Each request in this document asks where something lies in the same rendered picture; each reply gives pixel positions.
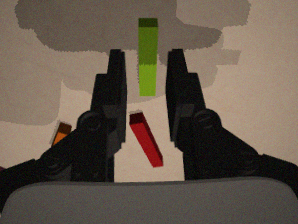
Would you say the orange rod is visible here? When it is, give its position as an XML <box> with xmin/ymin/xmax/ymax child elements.
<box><xmin>51</xmin><ymin>122</ymin><xmax>72</xmax><ymax>147</ymax></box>

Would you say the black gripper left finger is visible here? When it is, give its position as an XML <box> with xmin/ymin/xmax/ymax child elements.
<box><xmin>0</xmin><ymin>49</ymin><xmax>127</xmax><ymax>215</ymax></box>

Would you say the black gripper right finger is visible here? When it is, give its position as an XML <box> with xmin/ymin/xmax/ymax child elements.
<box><xmin>165</xmin><ymin>49</ymin><xmax>298</xmax><ymax>199</ymax></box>

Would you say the red rod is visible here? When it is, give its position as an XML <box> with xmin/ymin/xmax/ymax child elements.
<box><xmin>129</xmin><ymin>112</ymin><xmax>163</xmax><ymax>168</ymax></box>

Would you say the lime green rod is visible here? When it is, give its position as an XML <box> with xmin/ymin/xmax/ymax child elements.
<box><xmin>138</xmin><ymin>18</ymin><xmax>158</xmax><ymax>96</ymax></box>

